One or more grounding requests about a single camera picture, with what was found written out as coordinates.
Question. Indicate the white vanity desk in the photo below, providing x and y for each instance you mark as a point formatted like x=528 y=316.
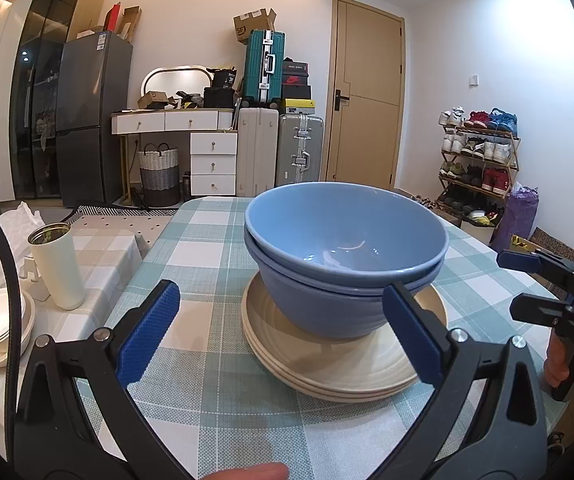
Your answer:
x=212 y=165

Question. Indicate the oval mirror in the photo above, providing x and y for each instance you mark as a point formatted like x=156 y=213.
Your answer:
x=177 y=80

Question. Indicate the black storage box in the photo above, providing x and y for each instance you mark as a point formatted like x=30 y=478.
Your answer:
x=221 y=98

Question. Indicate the small cardboard box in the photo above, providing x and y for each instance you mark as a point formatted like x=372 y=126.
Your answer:
x=152 y=101

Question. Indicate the plain black shoe box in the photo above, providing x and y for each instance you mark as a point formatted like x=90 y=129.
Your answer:
x=297 y=92

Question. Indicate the cream plate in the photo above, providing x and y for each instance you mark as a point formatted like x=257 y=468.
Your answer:
x=332 y=399
x=337 y=360
x=317 y=391

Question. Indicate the beige suitcase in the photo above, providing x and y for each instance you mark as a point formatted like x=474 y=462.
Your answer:
x=257 y=150

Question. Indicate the red flat box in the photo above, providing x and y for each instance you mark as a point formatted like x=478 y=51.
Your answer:
x=113 y=19

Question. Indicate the green checked tablecloth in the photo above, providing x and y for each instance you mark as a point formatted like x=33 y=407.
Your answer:
x=207 y=240

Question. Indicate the white trash bin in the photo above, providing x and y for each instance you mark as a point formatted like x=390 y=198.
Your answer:
x=477 y=232

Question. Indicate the black paper bag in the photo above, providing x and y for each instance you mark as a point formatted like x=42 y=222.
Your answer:
x=224 y=80

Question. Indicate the beige checked cloth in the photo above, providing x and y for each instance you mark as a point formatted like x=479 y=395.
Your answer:
x=107 y=270

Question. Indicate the open cardboard box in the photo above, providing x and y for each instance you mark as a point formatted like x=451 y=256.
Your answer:
x=254 y=25

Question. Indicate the white plastic holder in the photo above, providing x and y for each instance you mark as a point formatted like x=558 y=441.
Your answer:
x=32 y=280

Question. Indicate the bamboo shoe rack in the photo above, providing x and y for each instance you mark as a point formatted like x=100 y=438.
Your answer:
x=517 y=160

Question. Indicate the person's left hand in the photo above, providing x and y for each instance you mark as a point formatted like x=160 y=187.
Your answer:
x=252 y=474

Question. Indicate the large printed cardboard box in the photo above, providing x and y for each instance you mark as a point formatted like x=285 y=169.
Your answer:
x=552 y=247

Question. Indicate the black white patterned rug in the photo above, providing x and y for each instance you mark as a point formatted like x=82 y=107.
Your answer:
x=127 y=221

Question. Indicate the silver suitcase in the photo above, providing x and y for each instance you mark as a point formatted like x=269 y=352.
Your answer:
x=299 y=150

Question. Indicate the loose sneakers group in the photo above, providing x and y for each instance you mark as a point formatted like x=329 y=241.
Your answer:
x=454 y=206

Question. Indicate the purple bag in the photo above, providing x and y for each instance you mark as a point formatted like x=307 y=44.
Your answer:
x=517 y=220

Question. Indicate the grey refrigerator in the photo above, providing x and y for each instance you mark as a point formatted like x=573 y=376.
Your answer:
x=92 y=110

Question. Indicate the white thermos tumbler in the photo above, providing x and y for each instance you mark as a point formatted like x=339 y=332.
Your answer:
x=57 y=270

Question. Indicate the assorted racked shoes collection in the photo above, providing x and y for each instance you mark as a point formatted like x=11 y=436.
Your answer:
x=497 y=180

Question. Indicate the flat cardboard packaging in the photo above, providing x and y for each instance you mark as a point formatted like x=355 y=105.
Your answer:
x=132 y=22

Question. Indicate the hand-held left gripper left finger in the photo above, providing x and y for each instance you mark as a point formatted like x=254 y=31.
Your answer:
x=149 y=332

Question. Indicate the wooden door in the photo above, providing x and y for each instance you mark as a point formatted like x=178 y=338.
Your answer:
x=367 y=135

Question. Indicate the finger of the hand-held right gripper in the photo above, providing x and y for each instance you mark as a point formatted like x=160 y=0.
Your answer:
x=537 y=307
x=517 y=259

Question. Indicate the yellow black shoe box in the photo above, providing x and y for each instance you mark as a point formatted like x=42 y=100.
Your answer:
x=297 y=107

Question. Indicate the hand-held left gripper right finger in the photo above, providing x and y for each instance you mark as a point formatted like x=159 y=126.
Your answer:
x=412 y=335

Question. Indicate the dark glass cabinet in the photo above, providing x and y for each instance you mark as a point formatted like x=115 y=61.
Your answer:
x=42 y=85

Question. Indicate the teal suitcase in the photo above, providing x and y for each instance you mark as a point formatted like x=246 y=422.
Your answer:
x=257 y=70

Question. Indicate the blue bowl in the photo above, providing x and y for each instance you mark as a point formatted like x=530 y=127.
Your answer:
x=317 y=310
x=317 y=220

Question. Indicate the person's right hand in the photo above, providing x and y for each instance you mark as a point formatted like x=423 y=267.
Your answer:
x=556 y=362

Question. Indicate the woven laundry basket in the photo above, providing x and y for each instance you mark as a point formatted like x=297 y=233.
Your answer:
x=159 y=175

